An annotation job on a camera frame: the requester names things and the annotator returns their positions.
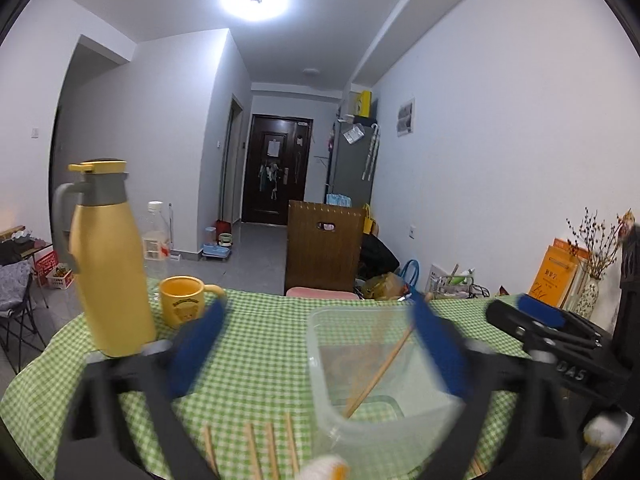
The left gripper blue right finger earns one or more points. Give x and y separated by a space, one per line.
445 345

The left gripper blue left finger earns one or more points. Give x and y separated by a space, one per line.
191 347

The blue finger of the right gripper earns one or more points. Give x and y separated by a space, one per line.
541 312
520 326

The wooden chopstick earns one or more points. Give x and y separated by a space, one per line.
252 451
272 451
209 449
355 402
292 450

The white gloved hand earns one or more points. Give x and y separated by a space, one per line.
607 429

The orange books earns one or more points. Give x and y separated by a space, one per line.
562 275

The yellow bear mug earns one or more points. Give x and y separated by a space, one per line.
182 298

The floral vase with twigs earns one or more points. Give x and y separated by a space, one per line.
600 239

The clear plastic container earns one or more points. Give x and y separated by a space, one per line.
378 401

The clear plastic water bottle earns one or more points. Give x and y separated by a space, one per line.
156 242

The yellow thermos jug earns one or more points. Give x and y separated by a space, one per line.
95 234

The red basket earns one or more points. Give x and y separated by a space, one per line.
51 273

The brown wooden chair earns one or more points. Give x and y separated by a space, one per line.
323 245

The black folding chair with clothes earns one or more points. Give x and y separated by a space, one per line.
18 274

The dark entrance door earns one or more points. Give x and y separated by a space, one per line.
276 167

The grey refrigerator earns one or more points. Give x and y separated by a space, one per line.
352 159

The yellow box on fridge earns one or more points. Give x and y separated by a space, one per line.
363 103

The ceiling lamp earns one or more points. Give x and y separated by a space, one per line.
255 11

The wall electrical panel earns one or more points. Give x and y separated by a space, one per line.
405 118

